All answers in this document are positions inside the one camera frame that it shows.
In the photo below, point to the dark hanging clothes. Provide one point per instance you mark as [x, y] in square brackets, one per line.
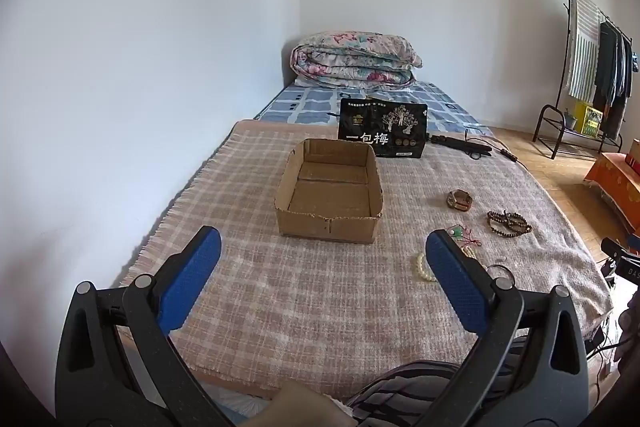
[612, 72]

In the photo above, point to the black hair straightener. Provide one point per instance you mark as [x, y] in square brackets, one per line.
[457, 143]

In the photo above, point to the yellow box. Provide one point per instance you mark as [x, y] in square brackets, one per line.
[589, 118]

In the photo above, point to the beige cloth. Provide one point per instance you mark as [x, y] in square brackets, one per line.
[295, 407]

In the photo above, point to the black snack bag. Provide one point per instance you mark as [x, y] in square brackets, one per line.
[382, 127]

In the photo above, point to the pink plaid blanket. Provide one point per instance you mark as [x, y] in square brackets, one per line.
[300, 297]

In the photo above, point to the small potted plant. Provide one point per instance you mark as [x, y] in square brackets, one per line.
[570, 119]

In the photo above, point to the orange patterned box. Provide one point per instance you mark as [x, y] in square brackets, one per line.
[612, 179]

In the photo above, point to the black metal clothes rack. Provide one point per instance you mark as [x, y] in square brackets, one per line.
[547, 127]

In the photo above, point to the striped hanging towel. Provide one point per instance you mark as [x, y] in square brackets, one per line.
[584, 47]

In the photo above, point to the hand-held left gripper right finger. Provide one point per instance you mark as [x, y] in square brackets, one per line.
[457, 282]

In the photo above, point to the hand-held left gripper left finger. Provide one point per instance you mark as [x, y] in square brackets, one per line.
[192, 277]

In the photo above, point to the striped grey garment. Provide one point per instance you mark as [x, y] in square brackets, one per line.
[400, 394]

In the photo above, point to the folded floral quilt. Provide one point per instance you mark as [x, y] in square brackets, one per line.
[355, 57]

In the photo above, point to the cardboard box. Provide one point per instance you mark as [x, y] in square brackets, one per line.
[327, 199]

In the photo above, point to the blue patterned bed sheet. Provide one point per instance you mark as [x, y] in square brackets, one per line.
[310, 104]

